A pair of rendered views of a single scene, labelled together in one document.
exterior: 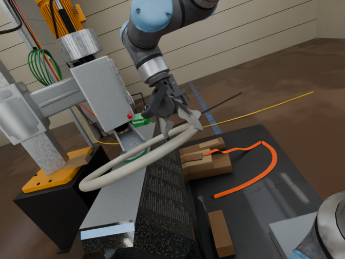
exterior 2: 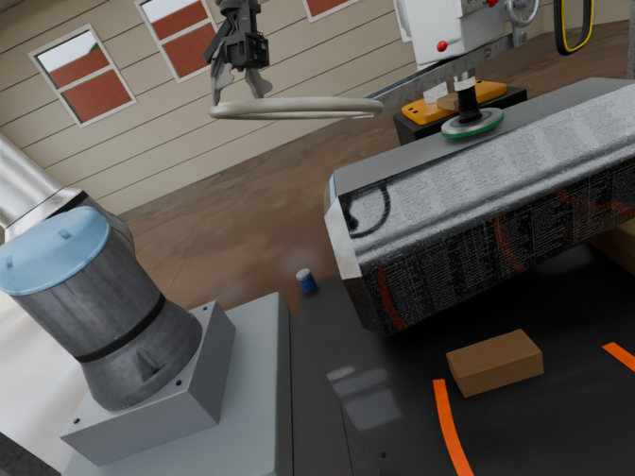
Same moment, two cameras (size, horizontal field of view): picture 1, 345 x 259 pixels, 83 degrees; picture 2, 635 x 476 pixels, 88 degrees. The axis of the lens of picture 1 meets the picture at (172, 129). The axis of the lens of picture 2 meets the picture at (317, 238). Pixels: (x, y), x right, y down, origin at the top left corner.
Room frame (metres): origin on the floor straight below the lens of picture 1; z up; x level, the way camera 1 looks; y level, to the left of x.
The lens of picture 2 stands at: (0.55, -0.86, 1.26)
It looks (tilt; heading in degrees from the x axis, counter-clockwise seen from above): 27 degrees down; 89
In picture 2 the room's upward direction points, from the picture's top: 24 degrees counter-clockwise
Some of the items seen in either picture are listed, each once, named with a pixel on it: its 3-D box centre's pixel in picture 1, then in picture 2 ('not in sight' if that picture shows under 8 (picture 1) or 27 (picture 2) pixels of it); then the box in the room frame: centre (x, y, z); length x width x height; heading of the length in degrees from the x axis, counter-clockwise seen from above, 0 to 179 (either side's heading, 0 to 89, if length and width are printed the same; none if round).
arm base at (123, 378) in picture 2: not in sight; (135, 338); (0.21, -0.37, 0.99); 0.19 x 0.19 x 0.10
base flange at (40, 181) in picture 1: (59, 167); (448, 99); (1.66, 1.12, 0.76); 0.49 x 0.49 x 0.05; 78
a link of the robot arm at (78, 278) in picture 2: not in sight; (80, 274); (0.20, -0.36, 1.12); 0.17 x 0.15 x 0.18; 112
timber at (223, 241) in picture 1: (220, 232); (492, 363); (0.98, -0.07, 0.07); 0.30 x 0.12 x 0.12; 172
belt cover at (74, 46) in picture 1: (80, 52); not in sight; (1.63, 0.43, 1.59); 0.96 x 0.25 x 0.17; 17
